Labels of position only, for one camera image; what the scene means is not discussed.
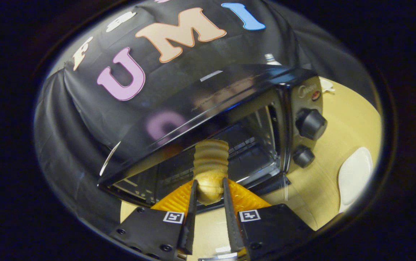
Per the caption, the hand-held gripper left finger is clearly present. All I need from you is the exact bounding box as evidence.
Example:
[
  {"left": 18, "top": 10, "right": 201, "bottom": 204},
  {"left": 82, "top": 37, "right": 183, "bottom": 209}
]
[{"left": 109, "top": 179, "right": 198, "bottom": 261}]

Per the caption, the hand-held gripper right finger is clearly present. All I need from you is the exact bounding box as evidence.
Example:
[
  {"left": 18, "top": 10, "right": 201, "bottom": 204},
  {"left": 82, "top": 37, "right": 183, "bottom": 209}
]
[{"left": 222, "top": 178, "right": 315, "bottom": 261}]

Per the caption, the ridged bread roll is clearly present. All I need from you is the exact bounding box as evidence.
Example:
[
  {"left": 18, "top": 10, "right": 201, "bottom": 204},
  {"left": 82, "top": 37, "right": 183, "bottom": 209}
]
[{"left": 193, "top": 140, "right": 230, "bottom": 206}]

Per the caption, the black toaster oven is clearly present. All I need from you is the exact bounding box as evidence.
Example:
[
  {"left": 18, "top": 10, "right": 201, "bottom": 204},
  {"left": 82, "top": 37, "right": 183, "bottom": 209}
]
[{"left": 97, "top": 65, "right": 328, "bottom": 212}]

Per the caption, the white plate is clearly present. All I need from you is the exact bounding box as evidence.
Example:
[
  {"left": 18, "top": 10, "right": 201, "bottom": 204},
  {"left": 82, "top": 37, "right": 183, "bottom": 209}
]
[{"left": 338, "top": 147, "right": 374, "bottom": 214}]

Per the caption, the black backdrop cloth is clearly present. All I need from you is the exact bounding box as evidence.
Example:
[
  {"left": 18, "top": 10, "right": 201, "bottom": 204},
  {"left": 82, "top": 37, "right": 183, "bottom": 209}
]
[{"left": 33, "top": 0, "right": 375, "bottom": 232}]

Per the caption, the white condiment tray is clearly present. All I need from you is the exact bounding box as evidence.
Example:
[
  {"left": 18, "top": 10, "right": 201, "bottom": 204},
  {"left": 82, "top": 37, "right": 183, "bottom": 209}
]
[{"left": 319, "top": 77, "right": 335, "bottom": 93}]

